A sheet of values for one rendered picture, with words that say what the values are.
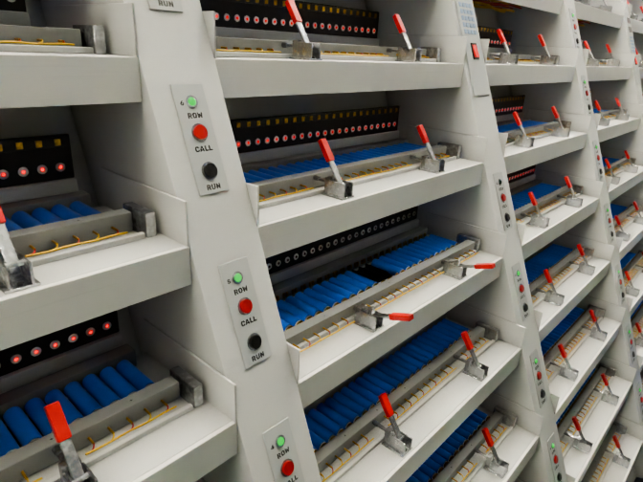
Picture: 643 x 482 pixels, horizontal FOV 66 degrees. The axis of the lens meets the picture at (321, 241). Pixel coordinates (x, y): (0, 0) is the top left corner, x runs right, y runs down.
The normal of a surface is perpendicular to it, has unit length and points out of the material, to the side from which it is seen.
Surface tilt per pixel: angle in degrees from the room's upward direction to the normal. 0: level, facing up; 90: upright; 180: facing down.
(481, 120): 90
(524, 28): 90
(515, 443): 22
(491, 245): 90
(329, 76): 112
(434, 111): 90
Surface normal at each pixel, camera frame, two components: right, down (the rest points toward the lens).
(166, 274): 0.74, 0.28
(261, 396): 0.70, -0.09
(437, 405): 0.05, -0.93
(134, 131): -0.67, 0.24
